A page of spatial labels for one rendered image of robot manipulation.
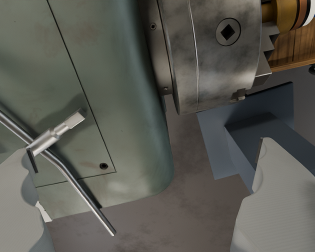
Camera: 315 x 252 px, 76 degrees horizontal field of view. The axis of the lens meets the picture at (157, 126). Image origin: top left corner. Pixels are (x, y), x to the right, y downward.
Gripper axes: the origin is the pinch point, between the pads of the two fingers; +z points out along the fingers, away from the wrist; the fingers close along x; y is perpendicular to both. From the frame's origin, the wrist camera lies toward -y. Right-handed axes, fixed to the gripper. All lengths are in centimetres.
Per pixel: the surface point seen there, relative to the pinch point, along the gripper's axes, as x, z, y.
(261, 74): 18.6, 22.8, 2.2
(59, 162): -14.8, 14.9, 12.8
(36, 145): -16.9, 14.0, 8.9
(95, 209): -11.2, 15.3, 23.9
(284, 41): 40, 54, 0
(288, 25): 25.9, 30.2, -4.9
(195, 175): 37, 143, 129
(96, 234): -76, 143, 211
